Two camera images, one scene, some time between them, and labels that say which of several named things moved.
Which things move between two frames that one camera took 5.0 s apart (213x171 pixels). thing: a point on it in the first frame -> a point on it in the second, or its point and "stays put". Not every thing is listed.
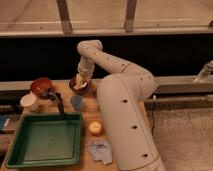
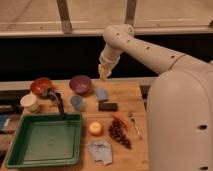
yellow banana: x=80 y=86 -> x=104 y=72
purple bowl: x=80 y=91 stays put
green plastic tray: x=46 y=140 stays put
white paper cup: x=29 y=103 stays put
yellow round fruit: x=95 y=128 stays put
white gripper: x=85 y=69 -> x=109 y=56
